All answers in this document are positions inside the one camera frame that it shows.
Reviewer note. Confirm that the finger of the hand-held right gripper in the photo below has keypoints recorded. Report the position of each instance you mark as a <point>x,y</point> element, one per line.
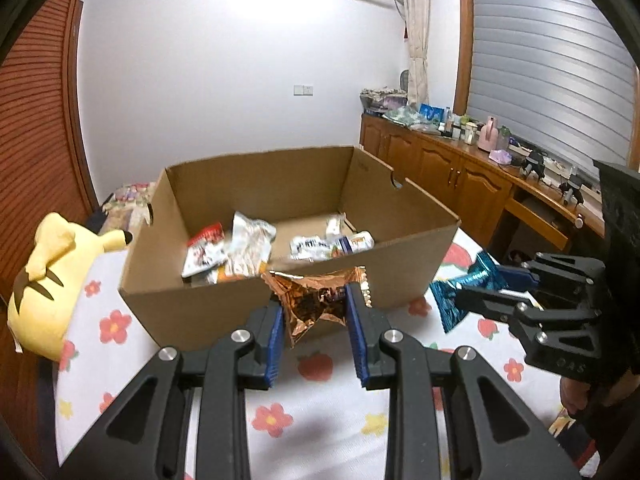
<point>480,297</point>
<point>515,276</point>

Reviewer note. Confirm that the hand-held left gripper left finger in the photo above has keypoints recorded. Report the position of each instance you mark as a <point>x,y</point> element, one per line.
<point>275,350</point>

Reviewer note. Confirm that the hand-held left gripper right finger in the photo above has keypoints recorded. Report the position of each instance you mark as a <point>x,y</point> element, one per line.
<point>356,335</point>

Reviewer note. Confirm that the teal foil snack packet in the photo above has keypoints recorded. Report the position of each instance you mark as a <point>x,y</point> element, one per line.
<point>450,300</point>

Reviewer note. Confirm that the copper foil snack packet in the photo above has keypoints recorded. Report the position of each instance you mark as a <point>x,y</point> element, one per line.
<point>310,305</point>

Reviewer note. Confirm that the brown cardboard box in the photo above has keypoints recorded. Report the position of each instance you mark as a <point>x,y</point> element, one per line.
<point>200,315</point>

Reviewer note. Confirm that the person's right hand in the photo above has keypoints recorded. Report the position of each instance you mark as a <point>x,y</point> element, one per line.
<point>572,395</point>

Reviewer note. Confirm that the floral strawberry tablecloth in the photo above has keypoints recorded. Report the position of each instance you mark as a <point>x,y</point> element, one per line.
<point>310,410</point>

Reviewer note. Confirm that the orange snack packet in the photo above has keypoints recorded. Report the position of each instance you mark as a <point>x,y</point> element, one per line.
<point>235,271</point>

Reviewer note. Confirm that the white blue orange packet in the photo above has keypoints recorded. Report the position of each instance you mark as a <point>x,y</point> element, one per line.
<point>355,243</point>

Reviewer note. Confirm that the white black printed packet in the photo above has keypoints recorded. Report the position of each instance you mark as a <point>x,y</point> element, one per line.
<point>310,247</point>

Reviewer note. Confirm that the black robot figurine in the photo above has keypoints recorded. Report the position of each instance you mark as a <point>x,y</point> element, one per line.
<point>572,190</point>
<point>532,165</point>

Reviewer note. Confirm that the small white packet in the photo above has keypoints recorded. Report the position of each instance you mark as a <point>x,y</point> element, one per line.
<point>335,225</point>

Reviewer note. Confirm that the white crumpled snack packet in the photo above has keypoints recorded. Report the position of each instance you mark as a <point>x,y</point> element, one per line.
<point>250,235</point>

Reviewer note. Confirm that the purple cloth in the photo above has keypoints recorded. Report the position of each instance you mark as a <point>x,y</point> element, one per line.
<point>500,156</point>

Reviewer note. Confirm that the red white snack packet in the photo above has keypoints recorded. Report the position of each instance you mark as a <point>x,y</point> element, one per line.
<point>202,252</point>

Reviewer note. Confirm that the wooden cabinet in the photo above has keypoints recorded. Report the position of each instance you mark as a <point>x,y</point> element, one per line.
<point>440,165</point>

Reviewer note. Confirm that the pink bottle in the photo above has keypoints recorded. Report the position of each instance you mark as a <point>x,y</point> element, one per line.
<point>487,135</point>

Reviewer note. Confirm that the group of small bottles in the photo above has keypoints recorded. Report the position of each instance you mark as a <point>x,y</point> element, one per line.
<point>457,127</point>

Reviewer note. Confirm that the person's printed clothing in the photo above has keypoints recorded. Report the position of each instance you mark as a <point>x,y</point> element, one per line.
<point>575,445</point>

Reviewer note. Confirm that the blue box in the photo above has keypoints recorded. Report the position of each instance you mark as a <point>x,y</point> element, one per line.
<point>432,112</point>

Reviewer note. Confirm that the colourful printed cloth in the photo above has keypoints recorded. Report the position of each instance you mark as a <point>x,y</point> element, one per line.
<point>127,200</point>

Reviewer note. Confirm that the grey window blind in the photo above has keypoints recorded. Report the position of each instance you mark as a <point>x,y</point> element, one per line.
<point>545,60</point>

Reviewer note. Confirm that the yellow plush toy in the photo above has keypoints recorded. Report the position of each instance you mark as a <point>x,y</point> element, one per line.
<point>40,300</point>

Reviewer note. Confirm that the beige curtain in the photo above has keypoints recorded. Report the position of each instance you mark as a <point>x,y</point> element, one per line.
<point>417,35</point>

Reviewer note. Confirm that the wooden slatted door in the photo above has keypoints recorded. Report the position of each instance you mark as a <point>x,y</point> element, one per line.
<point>35,135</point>

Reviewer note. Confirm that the white wall switch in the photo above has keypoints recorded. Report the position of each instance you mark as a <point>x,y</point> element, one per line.
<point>303,90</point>

